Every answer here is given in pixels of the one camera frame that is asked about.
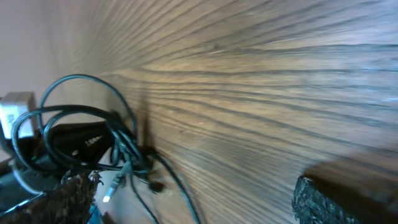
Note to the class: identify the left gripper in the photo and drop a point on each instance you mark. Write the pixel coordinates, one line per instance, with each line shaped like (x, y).
(87, 142)

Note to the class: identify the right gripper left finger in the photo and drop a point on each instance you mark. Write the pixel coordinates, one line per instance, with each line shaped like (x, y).
(69, 204)

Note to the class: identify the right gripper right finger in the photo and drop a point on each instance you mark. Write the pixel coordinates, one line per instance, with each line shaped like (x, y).
(317, 200)

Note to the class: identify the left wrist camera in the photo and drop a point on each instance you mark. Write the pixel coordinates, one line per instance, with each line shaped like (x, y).
(13, 105)

